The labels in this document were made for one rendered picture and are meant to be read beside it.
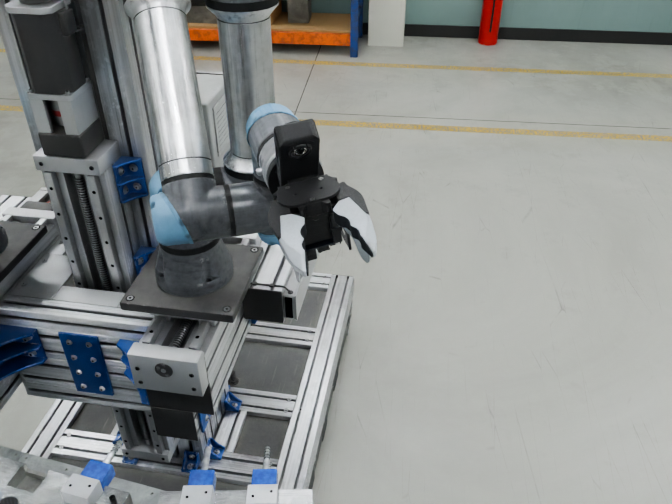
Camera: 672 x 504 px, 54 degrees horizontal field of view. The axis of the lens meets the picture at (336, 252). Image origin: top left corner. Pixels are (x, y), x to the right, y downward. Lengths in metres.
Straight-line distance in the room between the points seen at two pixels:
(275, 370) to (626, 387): 1.31
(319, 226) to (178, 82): 0.33
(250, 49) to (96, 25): 0.34
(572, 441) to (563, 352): 0.44
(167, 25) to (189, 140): 0.17
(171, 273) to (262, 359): 1.09
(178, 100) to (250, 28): 0.20
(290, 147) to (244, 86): 0.43
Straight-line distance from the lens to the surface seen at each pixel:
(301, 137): 0.69
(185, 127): 0.95
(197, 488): 1.18
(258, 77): 1.12
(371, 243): 0.66
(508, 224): 3.44
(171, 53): 0.98
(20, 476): 1.30
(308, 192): 0.74
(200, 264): 1.25
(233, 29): 1.09
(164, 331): 1.31
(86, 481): 1.20
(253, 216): 0.92
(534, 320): 2.88
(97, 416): 2.26
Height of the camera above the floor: 1.84
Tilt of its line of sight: 36 degrees down
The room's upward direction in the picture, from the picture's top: straight up
